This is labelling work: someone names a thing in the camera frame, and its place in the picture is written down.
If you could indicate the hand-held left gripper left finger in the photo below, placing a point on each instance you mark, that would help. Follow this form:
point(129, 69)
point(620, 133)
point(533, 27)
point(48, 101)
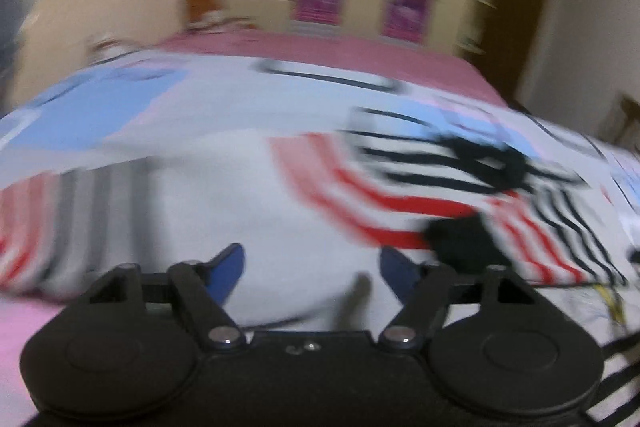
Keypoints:
point(226, 269)

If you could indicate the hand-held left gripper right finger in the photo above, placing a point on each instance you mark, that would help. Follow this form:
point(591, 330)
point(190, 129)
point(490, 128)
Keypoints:
point(397, 272)

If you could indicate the red black striped garment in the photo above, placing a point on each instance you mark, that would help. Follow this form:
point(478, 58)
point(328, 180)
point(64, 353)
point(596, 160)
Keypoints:
point(400, 207)

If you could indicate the printed blanket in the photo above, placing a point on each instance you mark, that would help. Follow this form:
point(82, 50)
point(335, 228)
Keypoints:
point(210, 117)

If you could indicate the faded red grey striped cloth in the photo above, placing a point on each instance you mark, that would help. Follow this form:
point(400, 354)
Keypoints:
point(60, 227)

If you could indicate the pink bed sheet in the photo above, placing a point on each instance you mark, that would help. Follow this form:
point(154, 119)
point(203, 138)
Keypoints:
point(320, 52)

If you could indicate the black white striped cloth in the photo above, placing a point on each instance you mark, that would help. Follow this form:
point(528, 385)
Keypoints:
point(622, 382)

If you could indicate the orange plush toy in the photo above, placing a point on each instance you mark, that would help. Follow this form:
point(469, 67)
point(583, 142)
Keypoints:
point(200, 9)

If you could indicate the wooden chair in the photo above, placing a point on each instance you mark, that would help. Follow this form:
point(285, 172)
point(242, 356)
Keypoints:
point(622, 119)

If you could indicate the brown wooden door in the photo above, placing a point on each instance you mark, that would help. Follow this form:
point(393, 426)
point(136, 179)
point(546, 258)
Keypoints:
point(515, 17)

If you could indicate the beige headboard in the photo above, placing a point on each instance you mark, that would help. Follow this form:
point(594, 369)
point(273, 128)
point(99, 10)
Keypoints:
point(75, 7)

